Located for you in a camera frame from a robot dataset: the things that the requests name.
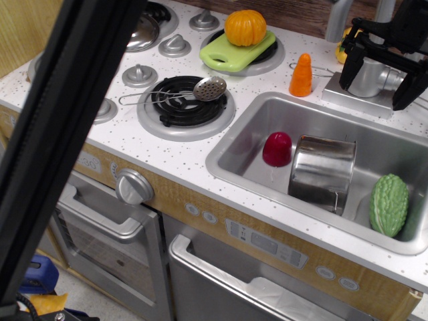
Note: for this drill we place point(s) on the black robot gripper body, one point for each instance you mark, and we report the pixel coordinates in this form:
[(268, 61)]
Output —
[(388, 42)]

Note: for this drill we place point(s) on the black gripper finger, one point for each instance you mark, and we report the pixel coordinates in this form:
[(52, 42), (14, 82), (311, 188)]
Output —
[(357, 51), (413, 85)]

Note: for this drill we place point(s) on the silver sink basin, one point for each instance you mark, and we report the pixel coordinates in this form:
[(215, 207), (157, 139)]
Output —
[(381, 150)]

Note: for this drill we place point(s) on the stainless steel pot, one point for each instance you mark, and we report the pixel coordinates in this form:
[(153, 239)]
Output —
[(322, 171)]

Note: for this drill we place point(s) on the silver pot lid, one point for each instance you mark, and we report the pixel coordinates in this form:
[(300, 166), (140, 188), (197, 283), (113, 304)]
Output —
[(144, 35)]

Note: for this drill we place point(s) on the yellow toy fruit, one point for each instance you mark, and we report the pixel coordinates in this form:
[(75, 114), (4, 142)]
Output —
[(340, 53)]

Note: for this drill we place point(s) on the silver toy faucet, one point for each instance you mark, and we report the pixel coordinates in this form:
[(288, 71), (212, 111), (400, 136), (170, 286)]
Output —
[(371, 90)]

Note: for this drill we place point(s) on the orange toy carrot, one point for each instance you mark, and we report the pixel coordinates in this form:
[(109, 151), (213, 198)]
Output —
[(301, 82)]

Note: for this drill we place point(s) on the orange toy pumpkin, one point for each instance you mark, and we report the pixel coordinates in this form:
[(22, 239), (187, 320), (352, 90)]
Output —
[(245, 27)]

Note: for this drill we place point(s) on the green toy cutting board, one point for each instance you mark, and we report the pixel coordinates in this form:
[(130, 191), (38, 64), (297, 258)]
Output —
[(221, 55)]

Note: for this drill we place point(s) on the green toy bitter gourd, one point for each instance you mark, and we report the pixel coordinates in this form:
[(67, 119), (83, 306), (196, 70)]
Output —
[(389, 202)]

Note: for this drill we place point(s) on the red toy cup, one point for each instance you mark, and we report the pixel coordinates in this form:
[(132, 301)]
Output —
[(277, 150)]

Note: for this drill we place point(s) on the silver stove knob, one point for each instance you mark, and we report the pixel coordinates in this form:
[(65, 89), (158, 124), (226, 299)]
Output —
[(139, 76), (107, 111), (204, 21), (174, 47)]

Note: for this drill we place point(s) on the metal slotted skimmer spoon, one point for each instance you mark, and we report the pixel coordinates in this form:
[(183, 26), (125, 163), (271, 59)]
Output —
[(205, 90)]

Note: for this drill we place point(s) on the black front stove burner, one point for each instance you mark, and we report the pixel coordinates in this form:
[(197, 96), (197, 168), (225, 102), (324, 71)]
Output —
[(163, 111)]

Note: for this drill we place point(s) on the silver oven dial knob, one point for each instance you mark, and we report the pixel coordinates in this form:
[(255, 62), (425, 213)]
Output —
[(132, 188)]

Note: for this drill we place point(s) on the silver dishwasher door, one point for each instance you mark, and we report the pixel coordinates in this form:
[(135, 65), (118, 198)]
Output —
[(215, 282)]

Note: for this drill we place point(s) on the silver oven door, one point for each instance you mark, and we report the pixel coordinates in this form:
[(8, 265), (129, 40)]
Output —
[(115, 246)]

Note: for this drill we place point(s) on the yellow cloth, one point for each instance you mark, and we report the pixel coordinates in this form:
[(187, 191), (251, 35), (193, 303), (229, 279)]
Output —
[(48, 303)]

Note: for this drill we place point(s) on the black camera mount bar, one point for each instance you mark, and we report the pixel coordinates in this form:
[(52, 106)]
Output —
[(76, 69)]

